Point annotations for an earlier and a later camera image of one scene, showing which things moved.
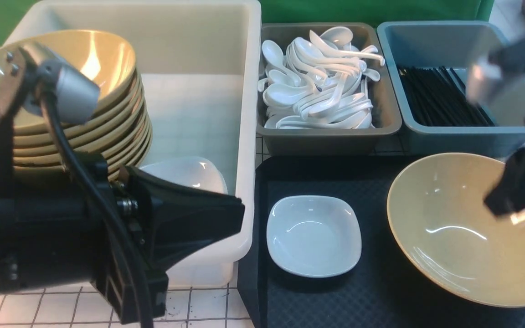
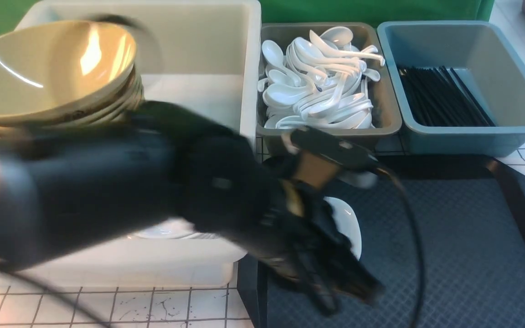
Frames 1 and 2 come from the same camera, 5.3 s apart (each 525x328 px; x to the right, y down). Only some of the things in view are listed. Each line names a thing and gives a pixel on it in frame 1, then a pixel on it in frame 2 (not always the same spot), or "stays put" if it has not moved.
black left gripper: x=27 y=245 → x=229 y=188
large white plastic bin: x=199 y=63 stays put
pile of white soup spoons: x=319 y=81 stays put
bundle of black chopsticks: x=437 y=97 stays put
